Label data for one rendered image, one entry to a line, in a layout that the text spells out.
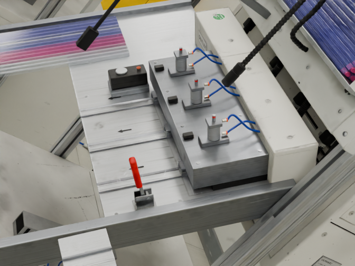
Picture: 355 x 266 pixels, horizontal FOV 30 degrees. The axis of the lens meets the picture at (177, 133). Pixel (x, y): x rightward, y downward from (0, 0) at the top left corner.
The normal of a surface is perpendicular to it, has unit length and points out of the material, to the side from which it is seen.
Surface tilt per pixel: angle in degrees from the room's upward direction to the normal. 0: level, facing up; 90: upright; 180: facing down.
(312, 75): 90
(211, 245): 90
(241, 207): 90
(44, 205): 0
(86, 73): 43
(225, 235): 90
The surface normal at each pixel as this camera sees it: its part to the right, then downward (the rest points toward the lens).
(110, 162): -0.03, -0.77
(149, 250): 0.63, -0.69
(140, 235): 0.25, 0.62
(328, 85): -0.73, -0.39
